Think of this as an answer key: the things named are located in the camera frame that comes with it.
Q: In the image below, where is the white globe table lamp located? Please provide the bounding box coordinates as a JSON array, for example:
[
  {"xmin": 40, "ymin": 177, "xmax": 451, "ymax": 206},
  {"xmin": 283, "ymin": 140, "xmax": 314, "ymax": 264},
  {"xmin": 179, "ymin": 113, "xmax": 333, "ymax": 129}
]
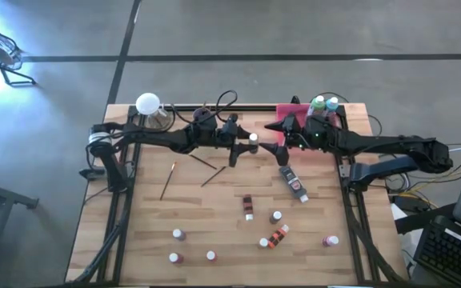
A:
[{"xmin": 135, "ymin": 92, "xmax": 172, "ymax": 130}]

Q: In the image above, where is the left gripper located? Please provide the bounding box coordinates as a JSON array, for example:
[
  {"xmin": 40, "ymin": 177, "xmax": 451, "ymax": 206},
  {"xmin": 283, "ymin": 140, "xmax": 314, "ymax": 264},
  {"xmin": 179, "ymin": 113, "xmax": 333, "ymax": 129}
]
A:
[{"xmin": 188, "ymin": 114, "xmax": 260, "ymax": 168}]

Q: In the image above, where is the large black paint bottle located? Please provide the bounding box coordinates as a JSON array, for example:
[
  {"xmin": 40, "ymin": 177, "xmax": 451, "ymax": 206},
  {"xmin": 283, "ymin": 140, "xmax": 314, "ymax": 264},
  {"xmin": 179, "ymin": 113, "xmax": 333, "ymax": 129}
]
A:
[{"xmin": 278, "ymin": 164, "xmax": 310, "ymax": 204}]

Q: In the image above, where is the black left wrist camera cable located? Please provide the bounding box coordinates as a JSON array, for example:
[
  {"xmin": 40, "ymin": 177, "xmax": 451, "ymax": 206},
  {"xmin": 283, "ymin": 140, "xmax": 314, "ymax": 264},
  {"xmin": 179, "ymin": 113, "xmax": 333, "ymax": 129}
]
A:
[{"xmin": 170, "ymin": 90, "xmax": 239, "ymax": 133}]

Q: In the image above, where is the large teal paint bottle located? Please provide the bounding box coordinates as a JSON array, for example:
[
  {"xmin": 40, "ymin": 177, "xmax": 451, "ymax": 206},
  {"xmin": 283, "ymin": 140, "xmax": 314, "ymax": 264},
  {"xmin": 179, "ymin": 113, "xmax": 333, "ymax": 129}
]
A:
[{"xmin": 324, "ymin": 96, "xmax": 340, "ymax": 117}]

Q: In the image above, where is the large green paint bottle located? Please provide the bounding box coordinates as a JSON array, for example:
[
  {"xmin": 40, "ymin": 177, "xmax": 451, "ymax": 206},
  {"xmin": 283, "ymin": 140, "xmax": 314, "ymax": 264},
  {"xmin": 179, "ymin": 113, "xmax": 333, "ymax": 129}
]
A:
[{"xmin": 309, "ymin": 94, "xmax": 327, "ymax": 117}]

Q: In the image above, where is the pink plastic bin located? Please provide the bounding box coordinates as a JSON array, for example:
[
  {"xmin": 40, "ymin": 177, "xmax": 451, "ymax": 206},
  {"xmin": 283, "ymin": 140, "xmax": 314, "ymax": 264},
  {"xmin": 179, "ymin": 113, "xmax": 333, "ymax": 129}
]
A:
[{"xmin": 266, "ymin": 103, "xmax": 342, "ymax": 148}]

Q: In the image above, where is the brown striped paint bottle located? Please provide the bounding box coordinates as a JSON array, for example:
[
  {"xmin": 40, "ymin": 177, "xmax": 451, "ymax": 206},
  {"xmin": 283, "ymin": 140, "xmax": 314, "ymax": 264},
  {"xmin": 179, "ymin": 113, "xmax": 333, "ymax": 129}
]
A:
[{"xmin": 243, "ymin": 194, "xmax": 255, "ymax": 222}]

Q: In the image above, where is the lilac plastic cup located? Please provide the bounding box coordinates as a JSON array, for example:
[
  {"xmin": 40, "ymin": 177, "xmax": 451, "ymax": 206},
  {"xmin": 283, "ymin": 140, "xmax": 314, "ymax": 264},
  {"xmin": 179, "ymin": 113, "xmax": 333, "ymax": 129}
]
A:
[{"xmin": 192, "ymin": 105, "xmax": 215, "ymax": 127}]

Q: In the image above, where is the black keyboard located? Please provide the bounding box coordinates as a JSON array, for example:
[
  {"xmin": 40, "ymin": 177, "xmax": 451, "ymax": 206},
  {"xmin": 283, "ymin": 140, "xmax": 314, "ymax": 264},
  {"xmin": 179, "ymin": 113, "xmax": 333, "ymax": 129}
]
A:
[{"xmin": 413, "ymin": 215, "xmax": 461, "ymax": 288}]

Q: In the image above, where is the yellow cable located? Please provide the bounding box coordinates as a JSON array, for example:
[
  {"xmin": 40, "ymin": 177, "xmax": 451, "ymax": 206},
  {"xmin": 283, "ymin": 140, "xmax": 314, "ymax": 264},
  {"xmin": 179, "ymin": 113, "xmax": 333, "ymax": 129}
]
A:
[{"xmin": 400, "ymin": 167, "xmax": 461, "ymax": 201}]

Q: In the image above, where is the black power brick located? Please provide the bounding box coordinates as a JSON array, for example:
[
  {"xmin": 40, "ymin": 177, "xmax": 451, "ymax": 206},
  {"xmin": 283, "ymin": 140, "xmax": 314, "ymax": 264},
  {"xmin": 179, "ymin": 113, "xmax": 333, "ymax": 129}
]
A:
[{"xmin": 396, "ymin": 194, "xmax": 430, "ymax": 213}]

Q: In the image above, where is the thin black cable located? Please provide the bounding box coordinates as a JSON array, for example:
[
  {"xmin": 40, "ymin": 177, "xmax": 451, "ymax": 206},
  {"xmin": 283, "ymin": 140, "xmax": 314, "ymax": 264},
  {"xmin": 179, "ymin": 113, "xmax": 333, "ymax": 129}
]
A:
[{"xmin": 321, "ymin": 91, "xmax": 384, "ymax": 138}]

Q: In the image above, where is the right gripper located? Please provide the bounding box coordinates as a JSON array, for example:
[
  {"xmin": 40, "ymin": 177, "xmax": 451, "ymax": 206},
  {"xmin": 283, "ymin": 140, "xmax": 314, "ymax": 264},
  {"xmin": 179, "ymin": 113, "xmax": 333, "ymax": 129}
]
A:
[{"xmin": 259, "ymin": 114, "xmax": 338, "ymax": 167}]

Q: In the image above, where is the small pink paint bottle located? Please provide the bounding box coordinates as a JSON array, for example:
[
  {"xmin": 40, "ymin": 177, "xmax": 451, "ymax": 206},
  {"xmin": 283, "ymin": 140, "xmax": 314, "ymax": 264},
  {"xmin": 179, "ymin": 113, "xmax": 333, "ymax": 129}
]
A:
[{"xmin": 321, "ymin": 234, "xmax": 340, "ymax": 248}]

